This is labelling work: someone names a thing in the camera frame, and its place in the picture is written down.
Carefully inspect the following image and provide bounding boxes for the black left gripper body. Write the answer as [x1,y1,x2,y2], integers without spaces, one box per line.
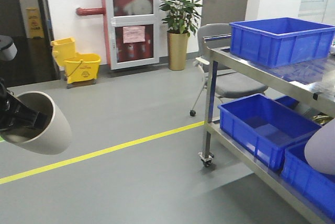
[1,79,15,131]

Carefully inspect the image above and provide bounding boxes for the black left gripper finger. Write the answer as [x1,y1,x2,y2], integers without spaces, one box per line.
[9,95,48,129]

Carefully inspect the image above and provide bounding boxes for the beige plastic cup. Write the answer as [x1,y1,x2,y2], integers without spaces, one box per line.
[1,91,72,155]

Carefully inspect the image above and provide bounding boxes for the lavender plastic cup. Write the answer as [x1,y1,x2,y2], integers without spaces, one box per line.
[304,119,334,175]

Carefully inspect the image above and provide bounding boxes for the blue bin lower shelf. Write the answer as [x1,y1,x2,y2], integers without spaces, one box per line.
[218,94,321,171]

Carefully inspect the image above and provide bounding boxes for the blue bin on cart top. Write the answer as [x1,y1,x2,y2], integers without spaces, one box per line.
[229,17,334,68]

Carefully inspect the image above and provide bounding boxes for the blue bin lower right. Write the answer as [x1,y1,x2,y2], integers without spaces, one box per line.
[281,141,334,220]

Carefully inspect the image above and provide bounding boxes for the yellow mop bucket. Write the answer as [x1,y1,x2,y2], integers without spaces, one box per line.
[50,37,101,88]

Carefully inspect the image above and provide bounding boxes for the yellow wet floor sign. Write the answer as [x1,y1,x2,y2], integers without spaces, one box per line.
[26,7,44,38]

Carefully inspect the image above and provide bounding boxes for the plant in gold pot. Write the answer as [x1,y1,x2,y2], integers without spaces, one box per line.
[159,0,202,71]

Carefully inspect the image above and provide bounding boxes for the grey office chair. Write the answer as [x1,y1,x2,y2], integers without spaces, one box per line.
[189,23,269,117]

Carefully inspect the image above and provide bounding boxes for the stainless steel cart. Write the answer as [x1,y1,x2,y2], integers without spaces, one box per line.
[199,47,334,223]

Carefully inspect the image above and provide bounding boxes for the fire hose cabinet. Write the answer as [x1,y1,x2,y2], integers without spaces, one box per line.
[102,0,159,70]

